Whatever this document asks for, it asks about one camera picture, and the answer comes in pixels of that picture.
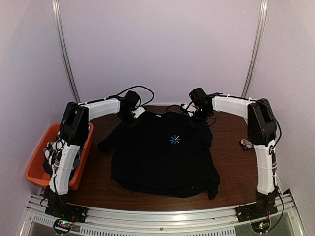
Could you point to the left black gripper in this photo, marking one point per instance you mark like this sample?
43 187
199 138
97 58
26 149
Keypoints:
132 125

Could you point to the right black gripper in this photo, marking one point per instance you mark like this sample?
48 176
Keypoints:
204 120

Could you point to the black t-shirt blue logo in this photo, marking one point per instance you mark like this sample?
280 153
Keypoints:
165 154

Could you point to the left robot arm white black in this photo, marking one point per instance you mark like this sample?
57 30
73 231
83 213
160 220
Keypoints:
74 131

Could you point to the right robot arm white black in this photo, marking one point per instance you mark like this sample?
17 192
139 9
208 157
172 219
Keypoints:
262 128

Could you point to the black white checkered shirt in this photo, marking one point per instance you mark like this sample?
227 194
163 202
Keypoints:
50 152

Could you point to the dark blue garment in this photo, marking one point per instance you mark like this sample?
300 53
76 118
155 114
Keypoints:
47 168

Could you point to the orange plastic bin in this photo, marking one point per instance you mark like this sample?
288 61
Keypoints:
35 172

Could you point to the right circuit board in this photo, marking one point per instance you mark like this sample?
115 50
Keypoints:
261 226

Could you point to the circuit board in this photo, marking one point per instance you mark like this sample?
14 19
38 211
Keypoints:
261 226
62 226

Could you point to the left circuit board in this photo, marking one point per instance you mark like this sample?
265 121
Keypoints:
62 226

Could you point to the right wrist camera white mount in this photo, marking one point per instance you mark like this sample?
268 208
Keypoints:
188 109

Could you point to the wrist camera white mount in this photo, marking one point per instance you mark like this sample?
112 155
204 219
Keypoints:
188 109
138 112

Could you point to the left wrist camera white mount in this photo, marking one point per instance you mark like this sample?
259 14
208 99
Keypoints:
138 112

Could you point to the right aluminium corner post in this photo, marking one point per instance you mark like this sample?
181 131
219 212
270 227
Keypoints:
261 23

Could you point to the aluminium corner post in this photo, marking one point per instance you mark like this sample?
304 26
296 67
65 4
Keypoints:
63 48
261 23

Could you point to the left aluminium corner post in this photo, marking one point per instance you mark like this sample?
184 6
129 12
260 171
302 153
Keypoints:
63 48

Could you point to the aluminium front rail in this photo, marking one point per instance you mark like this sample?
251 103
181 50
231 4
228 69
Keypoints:
208 222

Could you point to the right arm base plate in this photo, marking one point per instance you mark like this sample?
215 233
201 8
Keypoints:
252 212

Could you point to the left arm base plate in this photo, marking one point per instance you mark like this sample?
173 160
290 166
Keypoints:
69 212

